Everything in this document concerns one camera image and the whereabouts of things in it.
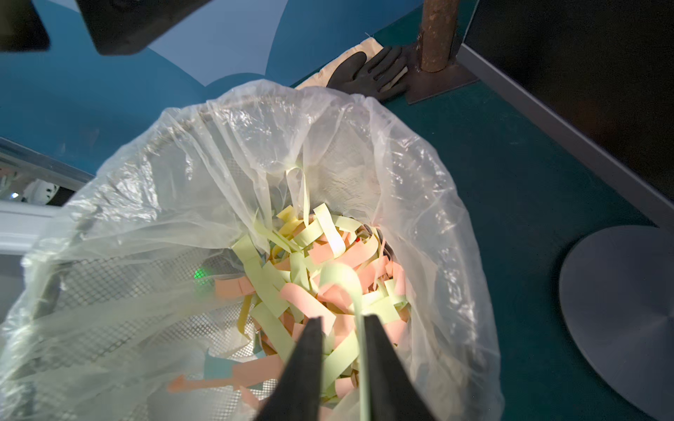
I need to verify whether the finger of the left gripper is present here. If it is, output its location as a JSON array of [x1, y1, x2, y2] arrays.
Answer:
[[77, 0, 209, 55], [0, 0, 50, 53]]

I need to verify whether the bin with clear plastic bag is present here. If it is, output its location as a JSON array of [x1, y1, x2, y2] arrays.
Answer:
[[1, 81, 504, 420]]

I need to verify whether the black glove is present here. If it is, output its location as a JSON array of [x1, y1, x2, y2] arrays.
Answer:
[[326, 47, 410, 103]]

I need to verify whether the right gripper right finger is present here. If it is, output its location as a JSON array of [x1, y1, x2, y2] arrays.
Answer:
[[363, 315, 435, 421]]

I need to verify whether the pink cherry blossom tree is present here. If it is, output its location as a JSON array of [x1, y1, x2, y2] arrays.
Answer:
[[404, 0, 478, 105]]

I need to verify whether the round grey monitor base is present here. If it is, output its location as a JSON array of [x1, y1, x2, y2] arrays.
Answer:
[[559, 226, 673, 420]]

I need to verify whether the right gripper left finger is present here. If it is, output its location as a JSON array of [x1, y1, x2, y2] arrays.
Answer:
[[255, 318, 323, 421]]

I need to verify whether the black computer monitor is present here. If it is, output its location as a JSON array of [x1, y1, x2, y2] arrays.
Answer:
[[458, 1, 673, 230]]

